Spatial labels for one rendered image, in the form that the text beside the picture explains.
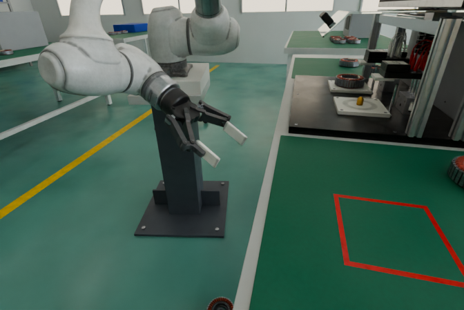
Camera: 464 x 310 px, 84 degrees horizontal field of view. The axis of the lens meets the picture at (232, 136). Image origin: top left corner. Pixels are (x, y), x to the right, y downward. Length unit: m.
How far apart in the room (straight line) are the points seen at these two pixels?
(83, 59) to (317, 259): 0.54
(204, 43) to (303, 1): 4.57
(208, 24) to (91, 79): 0.60
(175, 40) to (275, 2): 4.57
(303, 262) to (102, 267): 1.18
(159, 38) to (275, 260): 0.97
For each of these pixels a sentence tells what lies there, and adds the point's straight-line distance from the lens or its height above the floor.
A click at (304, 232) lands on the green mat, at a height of 0.75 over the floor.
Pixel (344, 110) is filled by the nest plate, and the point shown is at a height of 0.78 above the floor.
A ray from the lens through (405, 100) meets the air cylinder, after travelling 0.96.
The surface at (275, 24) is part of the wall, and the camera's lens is 5.65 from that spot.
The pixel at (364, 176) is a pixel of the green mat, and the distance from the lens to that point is 0.63.
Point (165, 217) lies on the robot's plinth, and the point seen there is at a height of 0.02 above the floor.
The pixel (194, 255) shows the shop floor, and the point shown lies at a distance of 1.40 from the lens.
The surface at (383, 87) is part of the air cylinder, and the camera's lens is 1.18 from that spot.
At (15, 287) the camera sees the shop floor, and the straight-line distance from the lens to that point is 1.62.
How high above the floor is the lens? 1.08
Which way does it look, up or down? 26 degrees down
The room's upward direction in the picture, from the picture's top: 1 degrees counter-clockwise
